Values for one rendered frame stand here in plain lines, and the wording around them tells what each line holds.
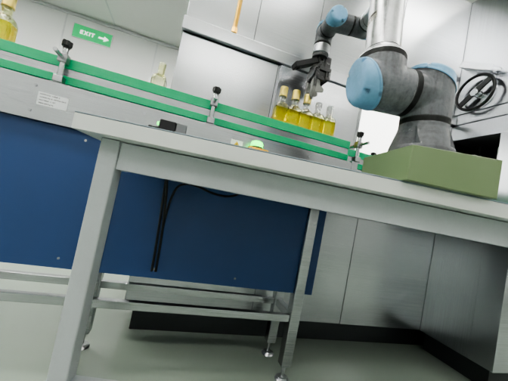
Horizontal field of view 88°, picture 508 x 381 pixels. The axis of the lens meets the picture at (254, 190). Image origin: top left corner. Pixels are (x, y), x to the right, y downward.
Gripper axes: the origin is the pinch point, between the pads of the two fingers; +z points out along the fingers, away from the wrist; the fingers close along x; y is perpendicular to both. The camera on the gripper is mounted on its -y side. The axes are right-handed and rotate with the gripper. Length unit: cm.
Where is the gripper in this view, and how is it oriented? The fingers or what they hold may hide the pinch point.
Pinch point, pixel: (308, 97)
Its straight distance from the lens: 128.1
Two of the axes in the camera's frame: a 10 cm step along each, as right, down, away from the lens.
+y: 9.4, 2.0, 2.6
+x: -2.7, 0.0, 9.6
